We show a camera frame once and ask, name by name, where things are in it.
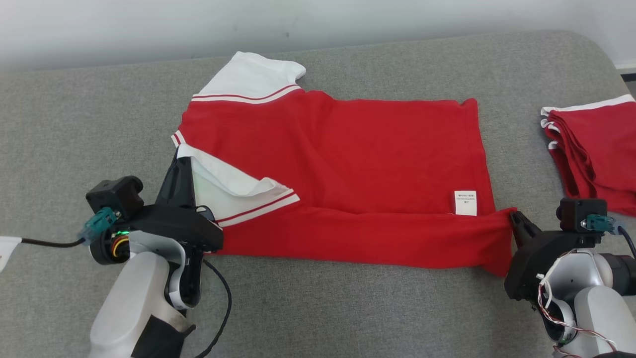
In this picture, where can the white wall skirting board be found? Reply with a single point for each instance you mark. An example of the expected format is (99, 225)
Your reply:
(628, 67)

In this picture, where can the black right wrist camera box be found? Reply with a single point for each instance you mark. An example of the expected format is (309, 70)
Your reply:
(579, 214)

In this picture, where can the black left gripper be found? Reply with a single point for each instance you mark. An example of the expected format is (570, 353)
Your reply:
(184, 226)

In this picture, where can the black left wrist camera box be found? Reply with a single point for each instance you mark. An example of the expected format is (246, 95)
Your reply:
(117, 196)

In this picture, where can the teal right camera connector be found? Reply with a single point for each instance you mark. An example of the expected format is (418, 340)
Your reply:
(601, 223)

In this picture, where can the red jersey with white sleeves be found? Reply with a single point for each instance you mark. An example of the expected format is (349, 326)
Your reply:
(348, 149)

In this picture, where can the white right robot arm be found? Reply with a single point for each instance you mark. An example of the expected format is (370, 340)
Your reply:
(596, 308)

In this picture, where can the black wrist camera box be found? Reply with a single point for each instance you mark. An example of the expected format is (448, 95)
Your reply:
(117, 196)
(579, 214)

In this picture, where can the teal camera connector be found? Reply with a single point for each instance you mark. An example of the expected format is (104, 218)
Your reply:
(97, 226)
(601, 223)

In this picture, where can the folded red white-trimmed garment pile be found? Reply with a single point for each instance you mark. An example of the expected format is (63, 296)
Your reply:
(601, 149)

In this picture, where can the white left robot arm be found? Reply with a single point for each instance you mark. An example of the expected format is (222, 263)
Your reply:
(129, 298)

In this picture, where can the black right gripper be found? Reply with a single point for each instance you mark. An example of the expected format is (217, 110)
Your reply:
(536, 258)

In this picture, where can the teal left camera connector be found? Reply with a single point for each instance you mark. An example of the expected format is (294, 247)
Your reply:
(97, 226)

